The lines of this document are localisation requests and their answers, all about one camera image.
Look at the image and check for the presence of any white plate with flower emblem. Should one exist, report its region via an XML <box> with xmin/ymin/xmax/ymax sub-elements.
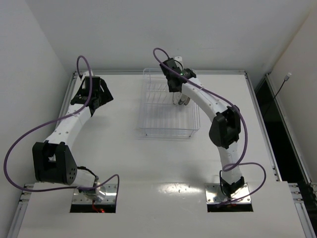
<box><xmin>172</xmin><ymin>92</ymin><xmax>183</xmax><ymax>105</ymax></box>

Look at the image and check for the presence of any green rimmed white plate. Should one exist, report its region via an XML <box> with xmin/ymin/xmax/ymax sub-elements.
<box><xmin>178</xmin><ymin>95</ymin><xmax>188</xmax><ymax>105</ymax></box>

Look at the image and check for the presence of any orange sunburst plate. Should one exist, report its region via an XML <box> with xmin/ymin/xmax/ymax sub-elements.
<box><xmin>184</xmin><ymin>97</ymin><xmax>191</xmax><ymax>105</ymax></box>

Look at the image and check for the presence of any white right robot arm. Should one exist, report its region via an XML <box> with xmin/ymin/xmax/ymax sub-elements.
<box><xmin>159</xmin><ymin>58</ymin><xmax>247</xmax><ymax>198</ymax></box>

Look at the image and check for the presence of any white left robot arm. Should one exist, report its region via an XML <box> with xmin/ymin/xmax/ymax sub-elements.
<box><xmin>32</xmin><ymin>76</ymin><xmax>113</xmax><ymax>201</ymax></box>

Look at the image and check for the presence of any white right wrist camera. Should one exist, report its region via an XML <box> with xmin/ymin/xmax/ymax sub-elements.
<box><xmin>173</xmin><ymin>56</ymin><xmax>184</xmax><ymax>69</ymax></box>

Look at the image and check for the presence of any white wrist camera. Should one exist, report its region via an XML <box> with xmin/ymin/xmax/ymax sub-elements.
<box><xmin>82</xmin><ymin>70</ymin><xmax>94</xmax><ymax>78</ymax></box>
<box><xmin>173</xmin><ymin>56</ymin><xmax>184</xmax><ymax>69</ymax></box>

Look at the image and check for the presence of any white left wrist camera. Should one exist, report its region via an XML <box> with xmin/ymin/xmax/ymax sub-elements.
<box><xmin>82</xmin><ymin>70</ymin><xmax>94</xmax><ymax>78</ymax></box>

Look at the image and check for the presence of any white wire dish rack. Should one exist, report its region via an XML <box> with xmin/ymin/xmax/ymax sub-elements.
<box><xmin>138</xmin><ymin>68</ymin><xmax>200</xmax><ymax>138</ymax></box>

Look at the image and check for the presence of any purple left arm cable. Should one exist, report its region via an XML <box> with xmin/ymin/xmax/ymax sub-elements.
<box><xmin>3</xmin><ymin>55</ymin><xmax>120</xmax><ymax>194</ymax></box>

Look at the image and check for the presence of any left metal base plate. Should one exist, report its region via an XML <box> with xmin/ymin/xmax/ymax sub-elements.
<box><xmin>72</xmin><ymin>184</ymin><xmax>117</xmax><ymax>205</ymax></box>

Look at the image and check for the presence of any metal base plate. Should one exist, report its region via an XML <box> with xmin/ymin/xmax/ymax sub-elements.
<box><xmin>72</xmin><ymin>184</ymin><xmax>117</xmax><ymax>205</ymax></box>
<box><xmin>205</xmin><ymin>183</ymin><xmax>251</xmax><ymax>204</ymax></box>

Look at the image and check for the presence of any black wall cable with plug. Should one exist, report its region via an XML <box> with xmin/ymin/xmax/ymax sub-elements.
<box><xmin>272</xmin><ymin>72</ymin><xmax>293</xmax><ymax>100</ymax></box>

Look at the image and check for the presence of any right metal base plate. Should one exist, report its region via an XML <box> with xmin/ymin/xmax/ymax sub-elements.
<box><xmin>205</xmin><ymin>183</ymin><xmax>251</xmax><ymax>204</ymax></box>

